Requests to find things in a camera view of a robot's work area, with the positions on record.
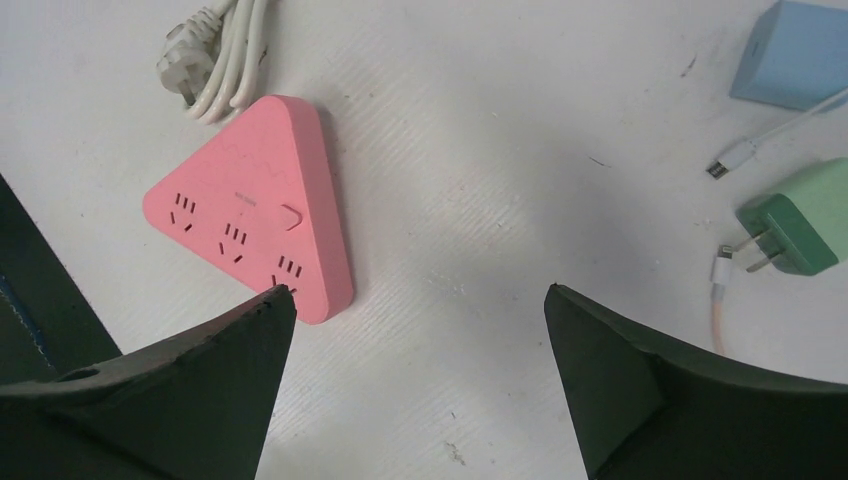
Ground pink triangular power strip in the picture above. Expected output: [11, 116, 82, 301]
[142, 95, 354, 325]

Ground white coiled power cable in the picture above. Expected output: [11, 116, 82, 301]
[156, 0, 270, 126]

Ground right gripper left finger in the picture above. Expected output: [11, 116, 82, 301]
[1, 286, 296, 479]

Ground green charger plug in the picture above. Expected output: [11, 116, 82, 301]
[735, 157, 847, 277]

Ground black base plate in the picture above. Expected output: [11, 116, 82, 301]
[1, 180, 121, 385]

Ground thin pink charging cable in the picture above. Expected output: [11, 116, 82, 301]
[710, 245, 737, 359]

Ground blue charger plug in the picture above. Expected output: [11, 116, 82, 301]
[729, 1, 847, 111]

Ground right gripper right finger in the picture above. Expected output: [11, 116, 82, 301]
[544, 284, 847, 479]

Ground thin white charging cable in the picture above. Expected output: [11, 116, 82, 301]
[706, 86, 848, 181]

